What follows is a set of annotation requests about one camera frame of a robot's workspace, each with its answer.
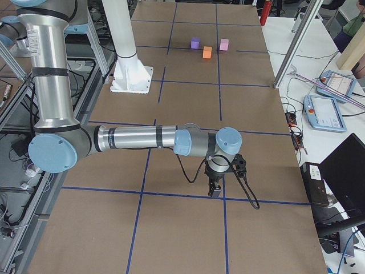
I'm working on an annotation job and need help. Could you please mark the blue teach pendant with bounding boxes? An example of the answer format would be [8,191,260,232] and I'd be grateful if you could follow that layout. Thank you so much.
[316,70,356,103]
[303,95,347,132]

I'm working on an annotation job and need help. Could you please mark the red bottle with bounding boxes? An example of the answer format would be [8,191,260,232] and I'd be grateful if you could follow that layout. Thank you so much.
[259,0,273,26]

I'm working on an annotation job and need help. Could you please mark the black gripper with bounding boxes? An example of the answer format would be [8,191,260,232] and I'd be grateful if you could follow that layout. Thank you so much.
[204,163,227,198]

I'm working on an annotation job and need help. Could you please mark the orange black connector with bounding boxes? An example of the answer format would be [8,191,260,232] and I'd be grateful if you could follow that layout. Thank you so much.
[285,112,297,126]

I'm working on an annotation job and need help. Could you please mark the black box device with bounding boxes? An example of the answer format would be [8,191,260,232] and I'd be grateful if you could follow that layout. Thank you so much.
[300,162,329,207]

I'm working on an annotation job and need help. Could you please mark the pink foam block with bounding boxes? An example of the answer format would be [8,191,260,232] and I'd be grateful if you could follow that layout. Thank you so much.
[219,38,229,51]

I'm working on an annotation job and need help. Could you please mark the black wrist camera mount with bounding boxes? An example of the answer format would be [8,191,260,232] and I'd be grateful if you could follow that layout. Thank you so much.
[232,154,247,178]

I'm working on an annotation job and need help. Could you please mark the wooden board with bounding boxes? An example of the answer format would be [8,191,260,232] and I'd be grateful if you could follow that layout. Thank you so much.
[336,23,365,70]

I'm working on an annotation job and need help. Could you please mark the purple foam block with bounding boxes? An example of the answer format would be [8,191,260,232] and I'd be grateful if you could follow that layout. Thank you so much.
[190,37,200,49]

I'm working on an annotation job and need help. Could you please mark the orange foam block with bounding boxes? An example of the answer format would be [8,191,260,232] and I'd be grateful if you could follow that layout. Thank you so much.
[202,46,212,59]

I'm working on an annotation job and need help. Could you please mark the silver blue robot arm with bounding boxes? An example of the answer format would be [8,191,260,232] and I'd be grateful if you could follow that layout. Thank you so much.
[15,1,249,198]

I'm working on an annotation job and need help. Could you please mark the black laptop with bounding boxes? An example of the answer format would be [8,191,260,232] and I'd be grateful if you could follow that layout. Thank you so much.
[319,133,364,217]

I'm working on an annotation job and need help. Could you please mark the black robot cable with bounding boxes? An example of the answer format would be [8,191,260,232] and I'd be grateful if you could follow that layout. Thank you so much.
[174,152,261,209]

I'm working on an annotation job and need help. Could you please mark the near blue teach pendant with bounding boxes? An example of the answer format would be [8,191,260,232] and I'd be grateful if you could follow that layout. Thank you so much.
[303,95,347,132]

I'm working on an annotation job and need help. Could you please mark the purple metal rod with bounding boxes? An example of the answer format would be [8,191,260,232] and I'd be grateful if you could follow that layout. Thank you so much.
[288,71,365,110]

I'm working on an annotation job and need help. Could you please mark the aluminium frame post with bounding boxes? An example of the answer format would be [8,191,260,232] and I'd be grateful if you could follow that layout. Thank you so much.
[273,0,323,88]

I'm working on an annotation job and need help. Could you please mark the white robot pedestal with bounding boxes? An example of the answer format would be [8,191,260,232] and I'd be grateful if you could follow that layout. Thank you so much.
[102,0,153,94]

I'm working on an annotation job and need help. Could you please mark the far blue teach pendant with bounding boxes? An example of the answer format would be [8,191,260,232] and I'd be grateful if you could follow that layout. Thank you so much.
[316,70,356,103]

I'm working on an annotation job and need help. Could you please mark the blue cable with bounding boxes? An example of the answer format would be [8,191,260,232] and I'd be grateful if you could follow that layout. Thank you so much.
[336,228,360,274]

